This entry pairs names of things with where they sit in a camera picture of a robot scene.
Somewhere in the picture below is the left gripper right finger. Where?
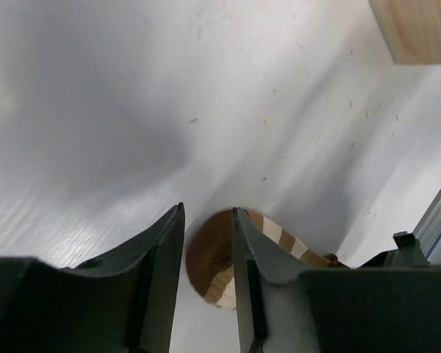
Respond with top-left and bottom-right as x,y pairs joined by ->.
232,208 -> 441,352

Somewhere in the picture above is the wooden compartment tray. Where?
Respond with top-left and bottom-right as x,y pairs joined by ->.
370,0 -> 441,65

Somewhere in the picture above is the aluminium frame rail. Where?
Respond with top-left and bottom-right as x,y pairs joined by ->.
413,189 -> 441,259

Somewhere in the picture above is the brown striped sock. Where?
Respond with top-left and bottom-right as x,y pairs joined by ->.
185,209 -> 342,310

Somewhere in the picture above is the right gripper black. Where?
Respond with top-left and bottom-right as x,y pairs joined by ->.
357,232 -> 431,271

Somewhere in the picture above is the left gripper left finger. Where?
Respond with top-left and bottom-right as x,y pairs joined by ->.
0,204 -> 185,352

